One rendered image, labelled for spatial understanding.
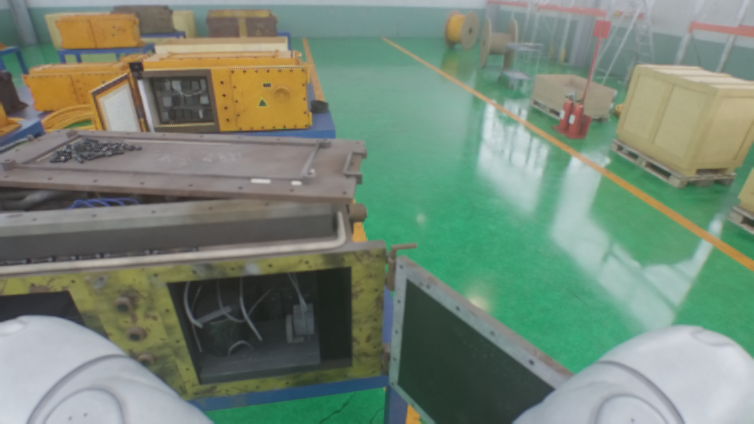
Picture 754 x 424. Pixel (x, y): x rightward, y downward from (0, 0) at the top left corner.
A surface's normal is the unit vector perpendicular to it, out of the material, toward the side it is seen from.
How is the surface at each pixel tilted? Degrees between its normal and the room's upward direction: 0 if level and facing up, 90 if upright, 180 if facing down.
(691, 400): 27
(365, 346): 90
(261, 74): 90
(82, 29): 90
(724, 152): 90
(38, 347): 6
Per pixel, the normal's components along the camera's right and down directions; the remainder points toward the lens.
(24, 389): 0.01, -0.59
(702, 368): 0.12, -0.80
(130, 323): 0.18, 0.47
